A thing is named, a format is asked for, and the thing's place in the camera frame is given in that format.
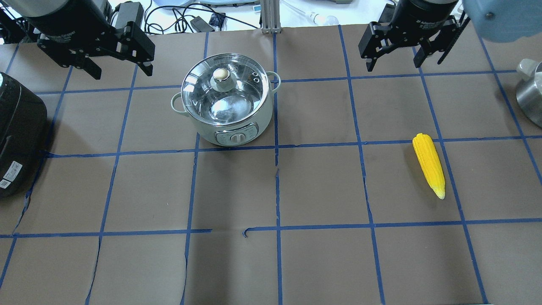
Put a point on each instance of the yellow toy corn cob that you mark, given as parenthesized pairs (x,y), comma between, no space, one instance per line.
(430,163)

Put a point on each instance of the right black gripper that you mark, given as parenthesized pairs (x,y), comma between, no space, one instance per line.
(425,17)

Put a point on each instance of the aluminium frame post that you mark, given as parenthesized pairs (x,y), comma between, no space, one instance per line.
(269,15)

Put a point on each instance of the steel bowl with yellow items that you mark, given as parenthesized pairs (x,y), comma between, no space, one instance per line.
(529,89)

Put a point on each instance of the pale green electric pot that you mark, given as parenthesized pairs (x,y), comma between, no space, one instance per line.
(236,134)

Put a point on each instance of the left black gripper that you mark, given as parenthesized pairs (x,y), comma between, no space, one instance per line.
(57,19)

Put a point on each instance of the dark brown rice cooker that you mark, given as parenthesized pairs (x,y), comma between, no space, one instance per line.
(23,117)

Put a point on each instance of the black power adapter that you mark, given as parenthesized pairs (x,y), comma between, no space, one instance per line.
(128,12)

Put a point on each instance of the glass pot lid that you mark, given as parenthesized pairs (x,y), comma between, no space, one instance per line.
(225,89)

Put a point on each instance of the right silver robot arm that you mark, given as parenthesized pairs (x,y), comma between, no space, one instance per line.
(501,21)

